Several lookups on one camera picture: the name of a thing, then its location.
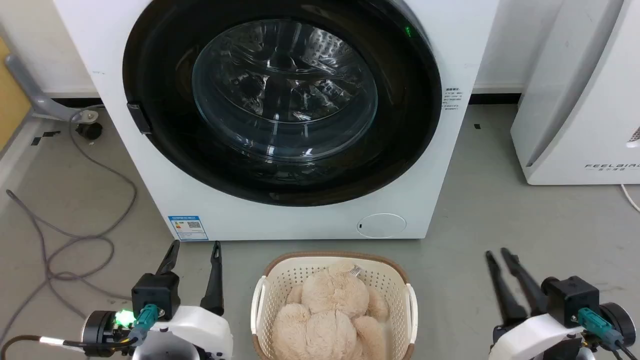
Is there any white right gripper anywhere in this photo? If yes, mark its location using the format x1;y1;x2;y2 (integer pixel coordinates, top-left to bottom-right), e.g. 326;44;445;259
485;248;584;360

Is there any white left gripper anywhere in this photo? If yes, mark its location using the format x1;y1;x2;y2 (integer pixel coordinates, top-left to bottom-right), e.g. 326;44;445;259
132;240;235;360

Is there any white front-load washing machine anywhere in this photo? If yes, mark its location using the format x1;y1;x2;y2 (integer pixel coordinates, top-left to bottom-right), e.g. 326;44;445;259
52;0;501;242

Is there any black round washer door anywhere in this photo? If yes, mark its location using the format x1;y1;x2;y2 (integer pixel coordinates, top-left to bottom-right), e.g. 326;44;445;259
122;0;444;207

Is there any blue energy label sticker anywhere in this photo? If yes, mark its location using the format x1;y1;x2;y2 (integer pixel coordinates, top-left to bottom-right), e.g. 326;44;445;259
168;215;209;242

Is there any cream plastic laundry basket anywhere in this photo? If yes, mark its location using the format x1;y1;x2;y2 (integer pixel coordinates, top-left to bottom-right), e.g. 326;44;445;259
250;251;419;360

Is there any beige plush teddy bear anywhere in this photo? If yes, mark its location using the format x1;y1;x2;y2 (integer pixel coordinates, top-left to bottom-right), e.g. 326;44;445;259
271;263;391;360

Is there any round white filter cover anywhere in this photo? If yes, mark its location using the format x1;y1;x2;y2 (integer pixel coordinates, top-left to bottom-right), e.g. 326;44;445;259
357;213;407;239

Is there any black caster wheel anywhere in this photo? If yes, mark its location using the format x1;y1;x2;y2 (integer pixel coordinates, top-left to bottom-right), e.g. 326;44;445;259
75;121;104;141

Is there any white air purifier appliance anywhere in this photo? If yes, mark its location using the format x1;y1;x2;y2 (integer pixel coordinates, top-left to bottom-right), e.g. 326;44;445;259
510;0;640;186

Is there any grey metal cart leg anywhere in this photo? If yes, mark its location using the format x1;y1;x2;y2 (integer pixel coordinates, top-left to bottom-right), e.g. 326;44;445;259
4;53;100;124

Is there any yellow wooden board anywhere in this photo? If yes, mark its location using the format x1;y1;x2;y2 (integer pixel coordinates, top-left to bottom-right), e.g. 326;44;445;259
0;37;32;152

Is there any left teal plug cable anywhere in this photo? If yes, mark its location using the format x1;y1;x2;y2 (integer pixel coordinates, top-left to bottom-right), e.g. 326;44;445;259
0;303;162;360

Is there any teal plug cable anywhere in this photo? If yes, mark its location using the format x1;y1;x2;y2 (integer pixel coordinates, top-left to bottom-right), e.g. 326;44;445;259
0;303;162;360
577;307;632;360

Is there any right teal plug cable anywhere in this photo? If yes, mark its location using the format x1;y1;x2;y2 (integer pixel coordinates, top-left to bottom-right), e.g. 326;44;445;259
577;307;632;360

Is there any grey floor cable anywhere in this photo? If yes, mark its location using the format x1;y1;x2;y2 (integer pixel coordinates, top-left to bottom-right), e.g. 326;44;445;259
0;107;139;347

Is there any white floor cable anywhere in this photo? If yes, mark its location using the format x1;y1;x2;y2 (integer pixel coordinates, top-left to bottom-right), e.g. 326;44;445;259
620;183;640;214

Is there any black plastic handle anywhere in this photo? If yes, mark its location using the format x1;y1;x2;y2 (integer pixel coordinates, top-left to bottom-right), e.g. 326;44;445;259
126;102;152;135

